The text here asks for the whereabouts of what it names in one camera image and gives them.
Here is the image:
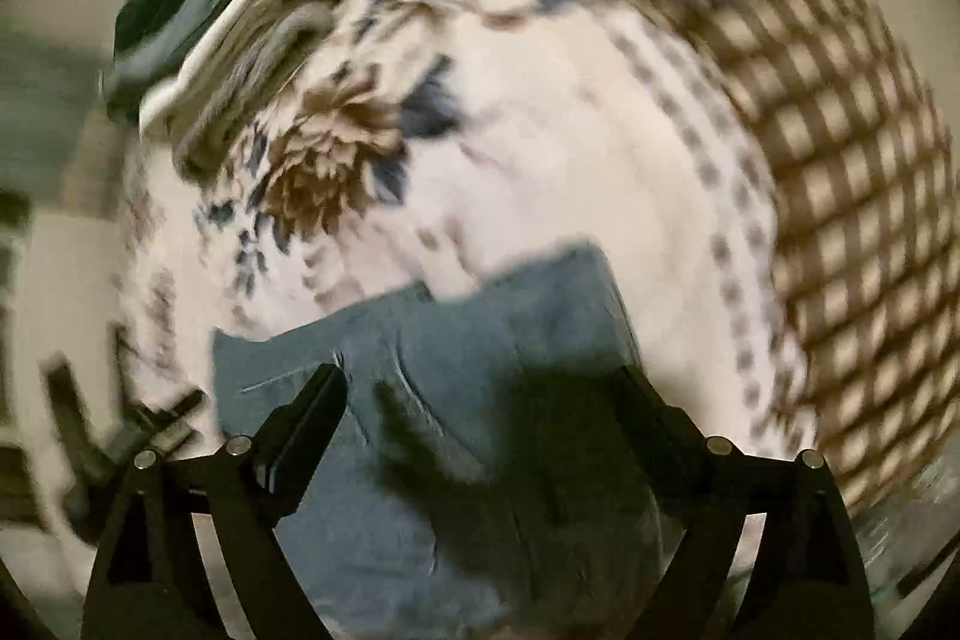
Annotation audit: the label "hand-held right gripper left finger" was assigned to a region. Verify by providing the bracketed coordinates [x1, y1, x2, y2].
[81, 362, 350, 640]

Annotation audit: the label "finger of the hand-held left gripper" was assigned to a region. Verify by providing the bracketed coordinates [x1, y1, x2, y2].
[105, 389, 205, 461]

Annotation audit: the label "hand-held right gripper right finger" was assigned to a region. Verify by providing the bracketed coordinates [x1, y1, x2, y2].
[619, 364, 877, 640]

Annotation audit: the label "blue denim pants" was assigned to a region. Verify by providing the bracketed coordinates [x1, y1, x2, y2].
[210, 242, 668, 640]

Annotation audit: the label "floral bedspread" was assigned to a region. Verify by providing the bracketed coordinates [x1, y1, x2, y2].
[112, 0, 818, 461]

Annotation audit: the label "brown checkered blanket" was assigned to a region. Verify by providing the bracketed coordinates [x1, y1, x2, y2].
[480, 0, 960, 513]

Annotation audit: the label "folded grey garment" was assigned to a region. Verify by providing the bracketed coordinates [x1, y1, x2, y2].
[176, 2, 335, 176]

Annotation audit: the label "folded white garment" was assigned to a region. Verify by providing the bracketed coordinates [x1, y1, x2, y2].
[139, 0, 353, 131]

